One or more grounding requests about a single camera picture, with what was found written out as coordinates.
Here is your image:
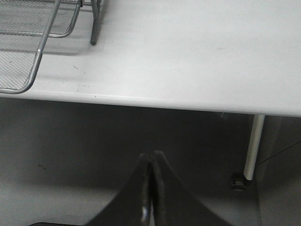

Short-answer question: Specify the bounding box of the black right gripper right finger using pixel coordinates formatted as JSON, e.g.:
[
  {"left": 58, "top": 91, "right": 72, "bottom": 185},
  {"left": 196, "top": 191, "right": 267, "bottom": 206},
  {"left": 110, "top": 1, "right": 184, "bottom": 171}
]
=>
[{"left": 150, "top": 151, "right": 226, "bottom": 226}]

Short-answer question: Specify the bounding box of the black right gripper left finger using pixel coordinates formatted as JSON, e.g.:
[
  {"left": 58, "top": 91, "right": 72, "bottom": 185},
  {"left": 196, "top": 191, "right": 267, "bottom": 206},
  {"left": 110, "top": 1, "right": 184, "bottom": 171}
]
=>
[{"left": 29, "top": 153, "right": 152, "bottom": 226}]

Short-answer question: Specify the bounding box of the silver mesh tray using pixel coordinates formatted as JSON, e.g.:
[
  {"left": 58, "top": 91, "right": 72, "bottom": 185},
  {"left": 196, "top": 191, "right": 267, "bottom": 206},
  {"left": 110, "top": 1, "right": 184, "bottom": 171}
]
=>
[
  {"left": 0, "top": 0, "right": 61, "bottom": 94},
  {"left": 0, "top": 0, "right": 82, "bottom": 38}
]

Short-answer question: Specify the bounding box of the white table leg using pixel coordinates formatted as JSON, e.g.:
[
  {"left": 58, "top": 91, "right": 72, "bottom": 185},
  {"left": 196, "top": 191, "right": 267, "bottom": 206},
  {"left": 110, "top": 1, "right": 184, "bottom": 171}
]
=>
[{"left": 243, "top": 114, "right": 265, "bottom": 185}]

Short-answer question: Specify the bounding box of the silver mesh bottom tray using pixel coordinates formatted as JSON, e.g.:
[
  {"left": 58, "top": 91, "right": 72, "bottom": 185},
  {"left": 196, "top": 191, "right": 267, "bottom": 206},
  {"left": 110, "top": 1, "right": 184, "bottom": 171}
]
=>
[{"left": 0, "top": 0, "right": 82, "bottom": 38}]

